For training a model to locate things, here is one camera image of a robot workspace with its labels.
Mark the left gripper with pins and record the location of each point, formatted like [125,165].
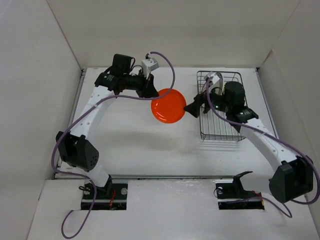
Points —
[147,84]

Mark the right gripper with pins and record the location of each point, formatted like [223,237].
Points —
[194,107]

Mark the orange sunburst pattern plate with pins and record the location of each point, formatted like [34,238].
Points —
[211,87]

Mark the teal rimmed white plate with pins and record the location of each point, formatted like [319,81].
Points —
[220,83]

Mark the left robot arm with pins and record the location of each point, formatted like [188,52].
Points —
[74,144]

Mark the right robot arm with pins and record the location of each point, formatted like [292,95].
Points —
[293,172]

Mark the grey wire dish rack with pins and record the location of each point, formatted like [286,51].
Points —
[212,128]

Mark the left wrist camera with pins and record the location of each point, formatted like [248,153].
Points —
[149,65]

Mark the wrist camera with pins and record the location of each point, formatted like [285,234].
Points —
[211,78]
[149,65]

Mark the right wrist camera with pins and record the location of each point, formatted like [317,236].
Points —
[211,78]

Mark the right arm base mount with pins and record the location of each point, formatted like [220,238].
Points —
[231,197]

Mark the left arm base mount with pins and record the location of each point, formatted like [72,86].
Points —
[115,201]

